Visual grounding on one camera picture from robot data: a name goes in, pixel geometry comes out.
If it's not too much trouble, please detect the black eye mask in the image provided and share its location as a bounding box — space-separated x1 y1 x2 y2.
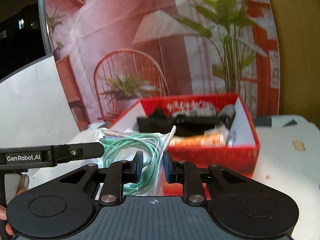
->
137 107 229 137

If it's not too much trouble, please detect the red strawberry cardboard box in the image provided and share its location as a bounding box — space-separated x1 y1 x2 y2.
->
107 93 261 179

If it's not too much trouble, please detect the printed living room backdrop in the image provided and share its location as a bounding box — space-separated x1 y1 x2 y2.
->
44 0 280 130

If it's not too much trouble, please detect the grey knitted sock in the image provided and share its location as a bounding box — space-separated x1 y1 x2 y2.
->
217 105 236 129

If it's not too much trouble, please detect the wooden panel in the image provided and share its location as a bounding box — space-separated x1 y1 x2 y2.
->
270 0 319 126

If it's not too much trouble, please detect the orange floral oven mitt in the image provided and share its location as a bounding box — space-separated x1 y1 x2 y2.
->
169 127 229 147

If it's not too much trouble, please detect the person's left hand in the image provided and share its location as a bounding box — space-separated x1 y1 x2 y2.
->
1 173 29 239

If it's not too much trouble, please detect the clear bag with green cable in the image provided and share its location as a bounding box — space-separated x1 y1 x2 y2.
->
94 127 176 196

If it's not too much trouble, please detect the cartoon printed table mat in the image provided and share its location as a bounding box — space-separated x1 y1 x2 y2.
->
27 114 320 240

